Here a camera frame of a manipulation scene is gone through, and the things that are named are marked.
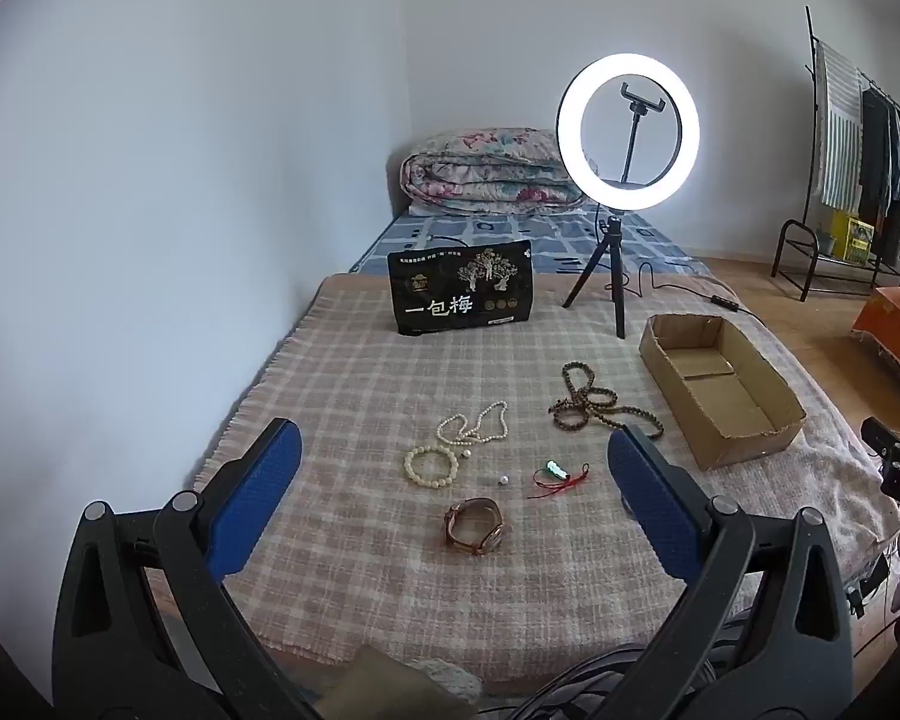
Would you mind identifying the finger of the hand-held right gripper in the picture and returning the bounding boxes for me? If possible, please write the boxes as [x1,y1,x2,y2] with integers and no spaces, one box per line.
[861,417,900,470]

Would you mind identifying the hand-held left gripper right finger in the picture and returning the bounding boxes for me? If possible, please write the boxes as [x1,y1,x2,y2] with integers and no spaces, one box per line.
[607,424,856,720]

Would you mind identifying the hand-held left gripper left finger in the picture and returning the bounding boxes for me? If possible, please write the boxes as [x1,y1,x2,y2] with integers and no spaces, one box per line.
[51,417,325,720]

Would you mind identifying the green pendant with red cord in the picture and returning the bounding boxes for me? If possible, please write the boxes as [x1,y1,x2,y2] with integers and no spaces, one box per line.
[526,462,592,501]

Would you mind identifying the brown bead necklace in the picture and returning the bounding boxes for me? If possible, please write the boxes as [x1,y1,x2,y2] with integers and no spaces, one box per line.
[548,361,665,442]

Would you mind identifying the cardboard box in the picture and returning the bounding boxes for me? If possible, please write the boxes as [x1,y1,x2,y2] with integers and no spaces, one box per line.
[639,313,807,472]

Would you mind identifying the cream bead bracelet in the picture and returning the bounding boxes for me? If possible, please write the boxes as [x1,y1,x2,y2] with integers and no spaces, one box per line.
[403,445,472,491]

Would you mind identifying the white pearl necklace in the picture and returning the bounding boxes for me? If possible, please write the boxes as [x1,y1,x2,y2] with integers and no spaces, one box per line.
[436,400,510,448]

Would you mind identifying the orange cloth covered table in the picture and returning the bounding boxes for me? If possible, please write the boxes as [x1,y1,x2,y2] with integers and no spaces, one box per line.
[851,286,900,400]

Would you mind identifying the plaid beige blanket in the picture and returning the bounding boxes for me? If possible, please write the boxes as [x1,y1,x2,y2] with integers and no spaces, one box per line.
[146,270,900,692]

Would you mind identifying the yellow box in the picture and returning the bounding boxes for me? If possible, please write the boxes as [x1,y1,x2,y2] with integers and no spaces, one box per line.
[829,210,877,265]

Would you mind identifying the black tripod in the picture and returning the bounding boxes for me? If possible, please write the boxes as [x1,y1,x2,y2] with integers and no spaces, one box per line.
[562,213,628,340]

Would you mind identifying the olive cloth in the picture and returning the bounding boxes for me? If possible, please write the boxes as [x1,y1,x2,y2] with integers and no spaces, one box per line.
[321,645,482,720]

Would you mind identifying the dark hanging clothes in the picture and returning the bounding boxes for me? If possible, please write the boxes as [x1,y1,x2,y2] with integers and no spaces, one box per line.
[857,86,900,265]

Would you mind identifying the black clothes rack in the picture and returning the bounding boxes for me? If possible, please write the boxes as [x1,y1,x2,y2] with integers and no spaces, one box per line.
[771,6,900,304]

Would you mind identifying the black snack bag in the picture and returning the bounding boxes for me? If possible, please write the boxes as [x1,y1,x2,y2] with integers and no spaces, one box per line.
[387,238,535,337]

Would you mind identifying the striped towel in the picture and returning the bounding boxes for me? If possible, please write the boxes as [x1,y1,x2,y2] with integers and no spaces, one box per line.
[816,41,866,211]

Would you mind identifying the blue patterned bed sheet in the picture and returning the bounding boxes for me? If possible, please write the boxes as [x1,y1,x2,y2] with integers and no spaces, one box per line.
[349,205,710,275]

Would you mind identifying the folded floral quilt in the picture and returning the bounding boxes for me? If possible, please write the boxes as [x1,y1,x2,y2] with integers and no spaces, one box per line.
[399,127,599,215]

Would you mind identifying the black phone holder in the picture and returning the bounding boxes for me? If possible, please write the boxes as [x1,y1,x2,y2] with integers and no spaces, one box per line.
[619,80,665,190]

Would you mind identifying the black cable with remote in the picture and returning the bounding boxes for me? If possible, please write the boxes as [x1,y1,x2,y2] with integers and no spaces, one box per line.
[621,264,767,325]

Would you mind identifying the white ring light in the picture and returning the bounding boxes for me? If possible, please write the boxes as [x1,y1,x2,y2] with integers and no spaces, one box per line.
[557,52,700,205]

